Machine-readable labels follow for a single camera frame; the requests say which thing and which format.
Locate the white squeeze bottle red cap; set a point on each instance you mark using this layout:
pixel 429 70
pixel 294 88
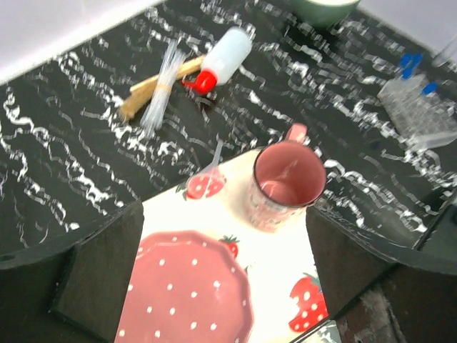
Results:
pixel 221 62

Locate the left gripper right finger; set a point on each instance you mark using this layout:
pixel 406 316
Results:
pixel 377 291

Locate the clear test tube rack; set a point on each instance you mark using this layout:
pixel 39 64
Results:
pixel 425 122

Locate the white strawberry tray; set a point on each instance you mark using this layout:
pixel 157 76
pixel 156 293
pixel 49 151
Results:
pixel 279 266

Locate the white bowl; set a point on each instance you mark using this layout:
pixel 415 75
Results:
pixel 323 14

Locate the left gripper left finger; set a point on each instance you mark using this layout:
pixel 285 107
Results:
pixel 71 288

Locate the blue capped test tube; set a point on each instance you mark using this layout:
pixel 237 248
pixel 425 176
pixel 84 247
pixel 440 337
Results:
pixel 430 88
pixel 407 73
pixel 410 61

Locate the pink polka dot plate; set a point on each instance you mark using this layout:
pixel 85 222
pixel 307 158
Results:
pixel 186 287

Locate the clear plastic funnel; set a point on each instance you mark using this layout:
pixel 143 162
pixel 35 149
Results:
pixel 209 181

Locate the bundle of clear pipettes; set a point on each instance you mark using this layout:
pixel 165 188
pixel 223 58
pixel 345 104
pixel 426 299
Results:
pixel 154 113

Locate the pink ceramic mug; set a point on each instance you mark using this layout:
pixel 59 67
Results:
pixel 287 178

